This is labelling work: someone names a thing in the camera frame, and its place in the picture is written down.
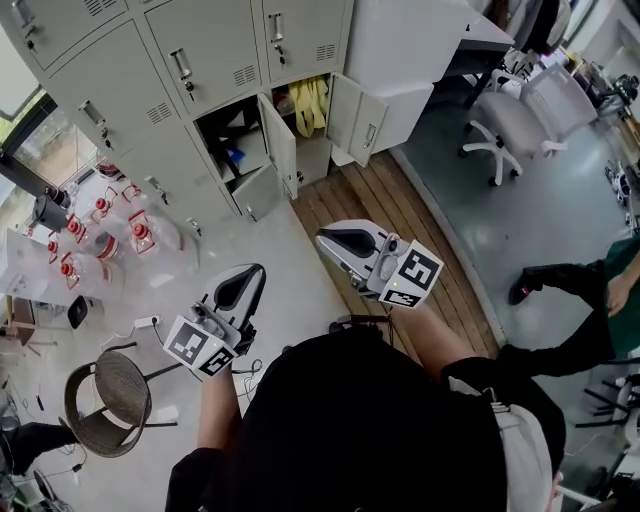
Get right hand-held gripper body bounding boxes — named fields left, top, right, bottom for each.
left=348, top=232, right=445, bottom=310

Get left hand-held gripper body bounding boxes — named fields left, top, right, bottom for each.
left=163, top=299, right=259, bottom=383

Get grey metal locker cabinet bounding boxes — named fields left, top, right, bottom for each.
left=0, top=0, right=390, bottom=224

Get person's right forearm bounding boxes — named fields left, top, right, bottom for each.
left=389, top=302, right=481, bottom=384

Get person's left forearm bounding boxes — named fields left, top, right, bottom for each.
left=195, top=367, right=244, bottom=454

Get wooden plank platform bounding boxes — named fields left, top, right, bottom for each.
left=289, top=149, right=501, bottom=359

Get dark waist-worn device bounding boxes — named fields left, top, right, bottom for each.
left=328, top=313, right=394, bottom=335

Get cluster of clear water jugs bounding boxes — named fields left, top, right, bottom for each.
left=44, top=172, right=201, bottom=294

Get brown wicker chair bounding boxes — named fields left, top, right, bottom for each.
left=63, top=341, right=185, bottom=460

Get small white black heater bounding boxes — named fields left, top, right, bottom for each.
left=67, top=294, right=104, bottom=331

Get yellow rubber gloves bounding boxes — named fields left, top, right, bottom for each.
left=287, top=75, right=331, bottom=137

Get black bag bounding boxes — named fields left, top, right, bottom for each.
left=198, top=99, right=261, bottom=169

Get person in black shirt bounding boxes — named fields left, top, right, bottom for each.
left=167, top=319, right=569, bottom=512

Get colourful patterned helmet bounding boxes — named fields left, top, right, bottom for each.
left=94, top=160, right=127, bottom=182

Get brown wooden stool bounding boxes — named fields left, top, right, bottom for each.
left=0, top=294, right=59, bottom=357

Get white grey office chair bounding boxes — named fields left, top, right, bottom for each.
left=458, top=62, right=600, bottom=189

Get white sign board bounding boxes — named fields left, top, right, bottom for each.
left=0, top=227, right=66, bottom=306

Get black cylindrical bin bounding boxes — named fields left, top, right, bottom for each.
left=30, top=187, right=74, bottom=234

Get white desk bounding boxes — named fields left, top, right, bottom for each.
left=344, top=0, right=516, bottom=101

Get light grey backpack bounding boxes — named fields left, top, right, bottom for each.
left=447, top=374, right=556, bottom=512

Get large glass window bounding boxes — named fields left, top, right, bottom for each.
left=0, top=24, right=96, bottom=201

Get small white wheeled device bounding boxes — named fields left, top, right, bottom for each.
left=603, top=160, right=634, bottom=204

